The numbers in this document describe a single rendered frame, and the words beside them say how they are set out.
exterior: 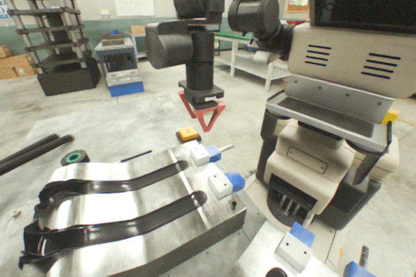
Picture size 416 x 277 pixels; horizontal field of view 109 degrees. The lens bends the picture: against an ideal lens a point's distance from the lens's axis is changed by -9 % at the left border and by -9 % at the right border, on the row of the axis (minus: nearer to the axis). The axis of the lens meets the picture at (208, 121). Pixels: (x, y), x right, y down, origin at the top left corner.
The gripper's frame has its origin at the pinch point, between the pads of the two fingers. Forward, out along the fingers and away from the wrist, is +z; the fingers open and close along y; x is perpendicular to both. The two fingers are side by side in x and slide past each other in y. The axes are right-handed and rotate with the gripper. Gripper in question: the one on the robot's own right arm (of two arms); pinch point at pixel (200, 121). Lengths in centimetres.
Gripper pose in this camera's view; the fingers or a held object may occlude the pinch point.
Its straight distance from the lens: 40.5
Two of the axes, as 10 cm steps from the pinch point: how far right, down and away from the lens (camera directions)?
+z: -0.1, 8.5, 5.3
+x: 8.8, -2.4, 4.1
